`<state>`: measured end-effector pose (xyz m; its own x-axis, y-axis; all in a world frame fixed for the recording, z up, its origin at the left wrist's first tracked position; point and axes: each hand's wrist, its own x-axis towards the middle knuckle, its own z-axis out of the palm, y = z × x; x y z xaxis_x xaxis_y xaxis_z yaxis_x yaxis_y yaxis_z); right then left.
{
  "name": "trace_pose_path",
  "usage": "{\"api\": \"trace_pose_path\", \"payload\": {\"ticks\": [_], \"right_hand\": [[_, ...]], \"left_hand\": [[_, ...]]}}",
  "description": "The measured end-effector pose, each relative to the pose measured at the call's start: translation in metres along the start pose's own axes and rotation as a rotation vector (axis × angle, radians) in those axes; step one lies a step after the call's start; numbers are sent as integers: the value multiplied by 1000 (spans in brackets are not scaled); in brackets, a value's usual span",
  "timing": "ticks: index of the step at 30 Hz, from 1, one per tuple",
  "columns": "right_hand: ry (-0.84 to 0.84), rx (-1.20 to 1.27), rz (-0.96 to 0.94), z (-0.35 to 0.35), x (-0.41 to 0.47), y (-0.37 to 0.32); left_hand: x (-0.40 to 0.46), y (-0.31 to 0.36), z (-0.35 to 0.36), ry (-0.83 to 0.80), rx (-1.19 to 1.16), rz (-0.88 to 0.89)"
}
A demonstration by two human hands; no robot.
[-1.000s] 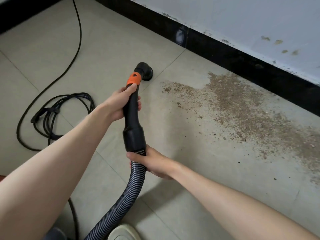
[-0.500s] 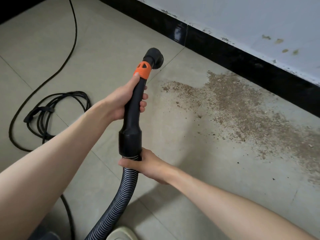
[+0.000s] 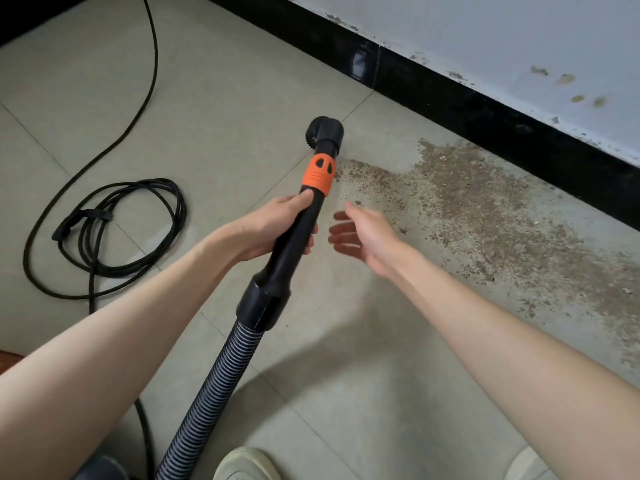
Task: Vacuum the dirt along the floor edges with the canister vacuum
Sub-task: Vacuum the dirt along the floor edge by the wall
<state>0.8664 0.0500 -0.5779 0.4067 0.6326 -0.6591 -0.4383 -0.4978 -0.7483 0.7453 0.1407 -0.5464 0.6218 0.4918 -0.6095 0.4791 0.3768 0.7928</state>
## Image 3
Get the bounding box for person's right hand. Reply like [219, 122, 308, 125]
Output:
[328, 201, 421, 281]

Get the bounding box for person's left hand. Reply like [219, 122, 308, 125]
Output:
[222, 189, 319, 268]

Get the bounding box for black vacuum hose with handle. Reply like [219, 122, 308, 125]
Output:
[155, 115, 345, 480]

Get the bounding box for brown sawdust dirt patch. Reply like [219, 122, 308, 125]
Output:
[335, 139, 640, 371]

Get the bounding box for black power cable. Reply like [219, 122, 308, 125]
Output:
[22, 0, 189, 480]

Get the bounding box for person's right forearm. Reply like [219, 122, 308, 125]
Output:
[395, 249, 640, 480]

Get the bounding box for person's left forearm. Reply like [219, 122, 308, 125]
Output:
[0, 235, 241, 480]

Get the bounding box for tiled floor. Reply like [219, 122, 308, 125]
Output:
[0, 0, 640, 480]

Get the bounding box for person's black trousers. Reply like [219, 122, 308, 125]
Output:
[72, 453, 131, 480]

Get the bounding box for grey shoe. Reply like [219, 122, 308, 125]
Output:
[212, 447, 283, 480]
[503, 447, 561, 480]

